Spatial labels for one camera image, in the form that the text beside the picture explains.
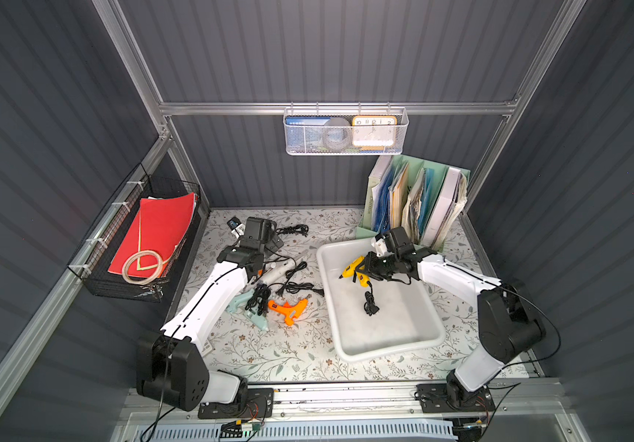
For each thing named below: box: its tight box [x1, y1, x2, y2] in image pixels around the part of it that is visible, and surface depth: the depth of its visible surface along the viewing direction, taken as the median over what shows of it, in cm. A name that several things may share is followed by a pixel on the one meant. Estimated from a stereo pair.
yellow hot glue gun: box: [338, 255, 380, 316], surface depth 86 cm
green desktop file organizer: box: [355, 154, 470, 252], surface depth 98 cm
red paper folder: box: [107, 192, 197, 278], surface depth 75 cm
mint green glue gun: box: [225, 289, 270, 332], surface depth 91 cm
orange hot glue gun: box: [267, 298, 309, 326], surface depth 91 cm
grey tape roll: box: [322, 116, 353, 152], surface depth 90 cm
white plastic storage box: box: [317, 238, 447, 362], surface depth 88 cm
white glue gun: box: [258, 258, 297, 285], surface depth 98 cm
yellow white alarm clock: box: [352, 115, 399, 151], surface depth 90 cm
